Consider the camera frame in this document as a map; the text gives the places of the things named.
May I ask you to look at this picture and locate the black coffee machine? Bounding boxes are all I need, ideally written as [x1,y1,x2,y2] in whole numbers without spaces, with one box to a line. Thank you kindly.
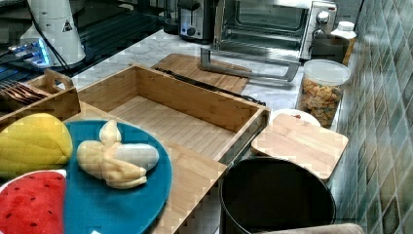
[164,0,216,44]

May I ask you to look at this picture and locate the red plush watermelon slice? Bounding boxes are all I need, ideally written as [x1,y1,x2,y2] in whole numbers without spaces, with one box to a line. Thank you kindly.
[0,170,66,234]

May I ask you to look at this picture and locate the yellow plush mango toy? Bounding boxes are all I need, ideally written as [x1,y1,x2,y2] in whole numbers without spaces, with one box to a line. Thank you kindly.
[0,113,73,178]

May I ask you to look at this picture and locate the large bamboo cutting board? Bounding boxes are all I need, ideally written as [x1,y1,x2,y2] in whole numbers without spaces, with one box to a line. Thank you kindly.
[153,54,248,94]

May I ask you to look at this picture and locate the white capped bottle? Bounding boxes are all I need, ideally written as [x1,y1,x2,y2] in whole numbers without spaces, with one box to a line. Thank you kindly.
[331,21,357,65]

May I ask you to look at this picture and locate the wooden drawer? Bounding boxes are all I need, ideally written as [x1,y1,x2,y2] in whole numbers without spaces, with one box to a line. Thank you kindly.
[79,64,270,165]

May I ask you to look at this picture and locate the small wooden board lid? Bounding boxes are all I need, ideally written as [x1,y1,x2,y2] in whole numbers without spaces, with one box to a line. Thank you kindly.
[251,114,349,182]

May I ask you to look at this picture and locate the silver toaster oven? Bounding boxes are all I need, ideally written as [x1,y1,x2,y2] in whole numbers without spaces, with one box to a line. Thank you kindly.
[201,0,338,82]

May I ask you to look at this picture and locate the wooden cutlery caddy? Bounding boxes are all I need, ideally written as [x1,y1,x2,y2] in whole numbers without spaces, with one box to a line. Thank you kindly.
[0,68,81,129]

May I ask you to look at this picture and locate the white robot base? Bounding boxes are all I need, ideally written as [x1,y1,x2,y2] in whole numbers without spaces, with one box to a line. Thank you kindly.
[10,0,86,68]

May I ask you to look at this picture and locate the white plate under board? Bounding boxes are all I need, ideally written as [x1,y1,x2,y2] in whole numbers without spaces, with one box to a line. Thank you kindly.
[269,108,320,126]

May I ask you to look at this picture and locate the blue round plate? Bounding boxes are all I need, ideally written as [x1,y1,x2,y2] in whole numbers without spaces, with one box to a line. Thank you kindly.
[64,123,172,234]

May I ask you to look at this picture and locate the black round bin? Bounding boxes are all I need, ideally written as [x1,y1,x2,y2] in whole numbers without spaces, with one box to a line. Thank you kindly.
[219,157,336,234]

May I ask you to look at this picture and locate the plush peeled banana toy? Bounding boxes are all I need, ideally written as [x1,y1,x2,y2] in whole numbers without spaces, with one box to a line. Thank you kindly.
[77,120,160,189]

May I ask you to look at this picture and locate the clear snack container with lid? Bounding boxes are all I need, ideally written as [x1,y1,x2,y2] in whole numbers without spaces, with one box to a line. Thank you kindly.
[296,59,351,128]

